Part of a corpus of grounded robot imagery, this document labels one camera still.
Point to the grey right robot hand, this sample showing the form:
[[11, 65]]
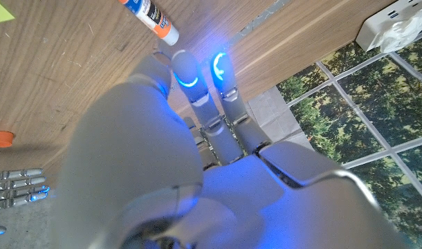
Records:
[[17, 183]]

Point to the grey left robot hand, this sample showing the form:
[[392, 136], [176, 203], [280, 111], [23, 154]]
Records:
[[145, 155]]

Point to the orange white glue stick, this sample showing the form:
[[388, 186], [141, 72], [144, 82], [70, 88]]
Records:
[[152, 17]]

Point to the small orange cap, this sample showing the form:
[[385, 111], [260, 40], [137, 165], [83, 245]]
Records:
[[2, 139]]

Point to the printed window forest backdrop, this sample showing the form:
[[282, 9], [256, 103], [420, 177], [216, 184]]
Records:
[[387, 103]]

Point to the white power strip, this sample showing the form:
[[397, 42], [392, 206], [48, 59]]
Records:
[[373, 27]]

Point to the crumpled white tissue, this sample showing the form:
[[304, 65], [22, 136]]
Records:
[[404, 29]]

